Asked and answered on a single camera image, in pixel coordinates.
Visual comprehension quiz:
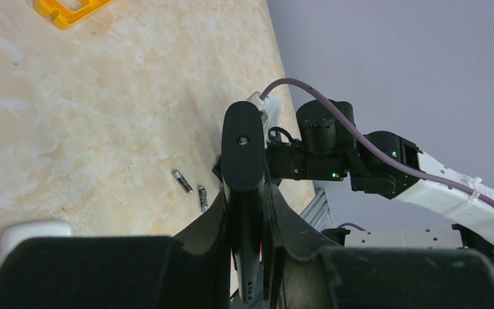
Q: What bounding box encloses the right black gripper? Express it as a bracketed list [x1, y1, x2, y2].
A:
[211, 142, 316, 186]

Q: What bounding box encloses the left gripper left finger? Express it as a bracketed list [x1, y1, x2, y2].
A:
[0, 193, 230, 308]

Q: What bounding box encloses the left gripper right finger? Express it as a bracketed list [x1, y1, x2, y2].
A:
[264, 185, 494, 308]

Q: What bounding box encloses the white remote control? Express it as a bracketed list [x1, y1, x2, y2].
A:
[0, 220, 73, 264]

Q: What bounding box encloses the black remote control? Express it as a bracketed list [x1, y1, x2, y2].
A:
[221, 101, 266, 304]

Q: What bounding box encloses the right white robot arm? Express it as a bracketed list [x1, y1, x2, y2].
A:
[261, 100, 494, 264]

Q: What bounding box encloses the dark battery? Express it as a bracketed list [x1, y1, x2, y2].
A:
[172, 169, 193, 194]

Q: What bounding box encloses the yellow triangle toy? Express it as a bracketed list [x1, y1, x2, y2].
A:
[33, 0, 113, 30]

